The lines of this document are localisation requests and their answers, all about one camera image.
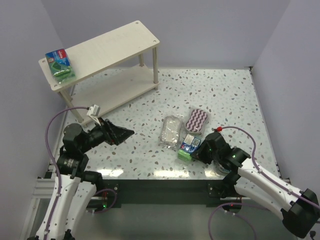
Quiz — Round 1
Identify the large blue Vileda sponge pack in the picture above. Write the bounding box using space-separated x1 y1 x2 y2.
45 48 76 84

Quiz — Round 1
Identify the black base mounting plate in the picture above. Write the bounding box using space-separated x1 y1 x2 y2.
88 179 242 210

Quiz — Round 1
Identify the Vileda pack with barcode label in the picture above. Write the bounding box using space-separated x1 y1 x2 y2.
177 134 201 162

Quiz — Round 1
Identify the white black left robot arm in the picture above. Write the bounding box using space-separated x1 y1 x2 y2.
32 117 135 240

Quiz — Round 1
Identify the beige two-tier wooden shelf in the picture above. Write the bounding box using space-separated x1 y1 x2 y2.
38 20 160 126

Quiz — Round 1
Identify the pink brown wavy sponge pack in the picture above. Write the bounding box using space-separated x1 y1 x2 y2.
184 107 211 136

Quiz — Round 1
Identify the small pink wavy sponge pack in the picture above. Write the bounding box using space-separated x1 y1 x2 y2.
215 162 230 175

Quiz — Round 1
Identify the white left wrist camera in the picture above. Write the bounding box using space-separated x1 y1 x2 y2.
86 104 101 121

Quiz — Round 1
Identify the silver mesh scourer pack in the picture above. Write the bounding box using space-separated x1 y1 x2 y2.
159 114 184 150

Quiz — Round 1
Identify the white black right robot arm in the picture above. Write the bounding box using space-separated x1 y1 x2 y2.
191 131 320 239

